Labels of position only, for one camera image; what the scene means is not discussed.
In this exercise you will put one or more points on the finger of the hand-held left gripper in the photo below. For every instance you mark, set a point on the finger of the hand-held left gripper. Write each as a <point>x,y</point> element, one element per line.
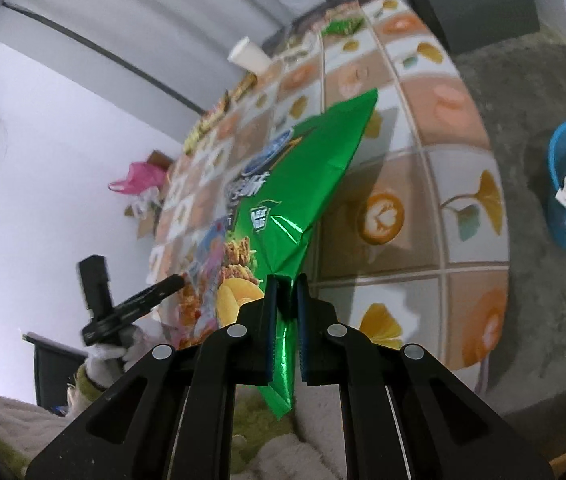
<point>155,292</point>

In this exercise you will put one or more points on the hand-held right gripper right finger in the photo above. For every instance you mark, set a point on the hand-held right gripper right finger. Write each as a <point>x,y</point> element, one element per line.
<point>303,330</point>

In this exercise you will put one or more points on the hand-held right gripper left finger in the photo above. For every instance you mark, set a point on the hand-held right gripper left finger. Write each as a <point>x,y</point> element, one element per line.
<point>273,330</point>

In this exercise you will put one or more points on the green snack bag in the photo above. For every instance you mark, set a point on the green snack bag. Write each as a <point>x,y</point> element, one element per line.
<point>303,170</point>

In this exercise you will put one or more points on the person's left forearm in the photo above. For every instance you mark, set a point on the person's left forearm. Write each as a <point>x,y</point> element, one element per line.
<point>85,390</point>

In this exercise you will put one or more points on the person's left hand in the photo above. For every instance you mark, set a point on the person's left hand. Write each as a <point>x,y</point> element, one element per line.
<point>108,367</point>

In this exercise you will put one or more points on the black furniture panel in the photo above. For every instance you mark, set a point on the black furniture panel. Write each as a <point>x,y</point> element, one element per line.
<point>53,375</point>

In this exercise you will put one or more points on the pink plastic bag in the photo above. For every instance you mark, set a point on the pink plastic bag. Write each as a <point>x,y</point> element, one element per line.
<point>138,177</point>

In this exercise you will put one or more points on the printed tablecloth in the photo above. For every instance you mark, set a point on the printed tablecloth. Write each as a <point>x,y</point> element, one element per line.
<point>413,220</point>

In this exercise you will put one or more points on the yellow snack bar packet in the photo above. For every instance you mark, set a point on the yellow snack bar packet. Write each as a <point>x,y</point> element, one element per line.
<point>245,87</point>

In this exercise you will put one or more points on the white paper cup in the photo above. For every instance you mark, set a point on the white paper cup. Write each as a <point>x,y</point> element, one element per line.
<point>250,56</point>

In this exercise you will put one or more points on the grey curtain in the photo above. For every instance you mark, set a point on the grey curtain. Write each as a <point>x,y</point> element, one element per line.
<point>163,20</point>

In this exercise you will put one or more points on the small green packet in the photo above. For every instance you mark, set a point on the small green packet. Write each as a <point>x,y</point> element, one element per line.
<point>343,26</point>

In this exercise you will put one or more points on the beige snack packet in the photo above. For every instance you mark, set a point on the beige snack packet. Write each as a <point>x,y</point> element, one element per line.
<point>342,10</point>

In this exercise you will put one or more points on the grey cabinet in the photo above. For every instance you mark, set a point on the grey cabinet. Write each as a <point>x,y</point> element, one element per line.
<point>478,5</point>

